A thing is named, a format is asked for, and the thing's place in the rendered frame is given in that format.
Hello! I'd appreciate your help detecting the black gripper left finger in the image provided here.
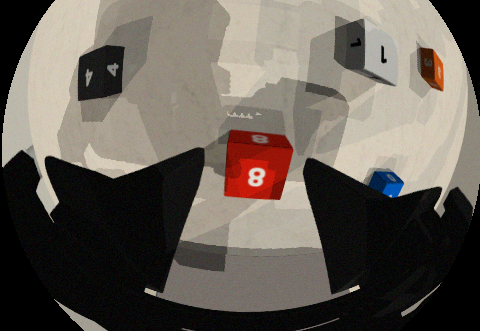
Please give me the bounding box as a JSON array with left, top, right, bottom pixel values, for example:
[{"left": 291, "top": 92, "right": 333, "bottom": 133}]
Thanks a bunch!
[{"left": 44, "top": 147, "right": 204, "bottom": 294}]

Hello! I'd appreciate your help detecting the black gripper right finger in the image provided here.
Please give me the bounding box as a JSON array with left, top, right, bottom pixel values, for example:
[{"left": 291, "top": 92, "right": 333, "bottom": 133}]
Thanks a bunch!
[{"left": 303, "top": 158, "right": 443, "bottom": 295}]

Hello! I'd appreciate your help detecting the red block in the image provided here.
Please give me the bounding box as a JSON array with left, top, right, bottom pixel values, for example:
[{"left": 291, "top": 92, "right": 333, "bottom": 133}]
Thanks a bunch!
[{"left": 224, "top": 130, "right": 293, "bottom": 200}]

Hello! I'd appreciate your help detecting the black block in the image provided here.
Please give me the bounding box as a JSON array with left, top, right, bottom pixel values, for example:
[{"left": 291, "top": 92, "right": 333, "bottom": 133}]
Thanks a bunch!
[{"left": 77, "top": 46, "right": 125, "bottom": 102}]

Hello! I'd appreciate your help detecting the orange block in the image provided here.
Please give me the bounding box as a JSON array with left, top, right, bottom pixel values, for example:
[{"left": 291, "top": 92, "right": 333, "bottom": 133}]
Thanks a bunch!
[{"left": 420, "top": 47, "right": 444, "bottom": 92}]

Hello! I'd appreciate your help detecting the dark blue block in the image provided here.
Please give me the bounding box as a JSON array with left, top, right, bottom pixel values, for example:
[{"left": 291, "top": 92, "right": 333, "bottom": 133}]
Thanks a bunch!
[{"left": 368, "top": 171, "right": 404, "bottom": 198}]

